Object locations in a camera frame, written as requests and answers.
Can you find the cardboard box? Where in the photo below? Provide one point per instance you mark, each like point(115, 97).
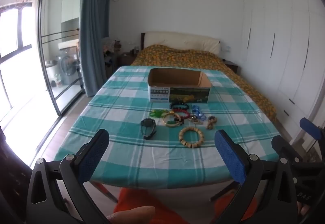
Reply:
point(177, 93)

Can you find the person's left hand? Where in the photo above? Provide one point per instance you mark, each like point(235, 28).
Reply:
point(132, 215)

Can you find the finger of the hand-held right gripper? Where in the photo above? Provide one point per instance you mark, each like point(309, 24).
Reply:
point(283, 147)
point(308, 126)

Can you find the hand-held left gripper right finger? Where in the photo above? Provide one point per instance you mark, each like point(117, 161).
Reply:
point(229, 155)

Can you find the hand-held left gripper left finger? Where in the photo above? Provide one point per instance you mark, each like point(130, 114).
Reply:
point(94, 153)

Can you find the black framed window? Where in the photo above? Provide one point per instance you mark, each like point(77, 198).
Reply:
point(19, 51)

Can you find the white pillow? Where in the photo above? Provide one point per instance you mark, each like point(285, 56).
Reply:
point(182, 40)

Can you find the dark wooden nightstand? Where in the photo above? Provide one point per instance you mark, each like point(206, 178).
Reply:
point(127, 59)
point(232, 65)

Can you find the grey washing machine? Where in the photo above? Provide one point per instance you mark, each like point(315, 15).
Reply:
point(67, 69)

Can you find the person's right hand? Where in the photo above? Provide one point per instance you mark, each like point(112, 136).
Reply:
point(304, 210)

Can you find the blue curtain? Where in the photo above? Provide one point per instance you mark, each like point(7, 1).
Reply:
point(95, 36)

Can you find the gold bangle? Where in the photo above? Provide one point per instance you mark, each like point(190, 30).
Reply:
point(168, 125)

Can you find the wooden table leg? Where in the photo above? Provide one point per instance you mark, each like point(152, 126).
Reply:
point(223, 192)
point(106, 192)

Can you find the black framed glass door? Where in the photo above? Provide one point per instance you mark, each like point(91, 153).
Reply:
point(45, 36)

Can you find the pile of clutter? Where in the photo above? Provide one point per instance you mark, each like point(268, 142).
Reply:
point(111, 46)

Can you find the white wardrobe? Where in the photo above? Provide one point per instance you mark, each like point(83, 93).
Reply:
point(284, 48)

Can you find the orange cloth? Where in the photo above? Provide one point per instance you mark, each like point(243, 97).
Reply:
point(162, 213)

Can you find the orange floral bedspread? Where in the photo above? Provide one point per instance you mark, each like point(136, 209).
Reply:
point(182, 57)

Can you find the green white plaid tablecloth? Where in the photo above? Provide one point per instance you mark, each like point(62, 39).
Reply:
point(121, 112)

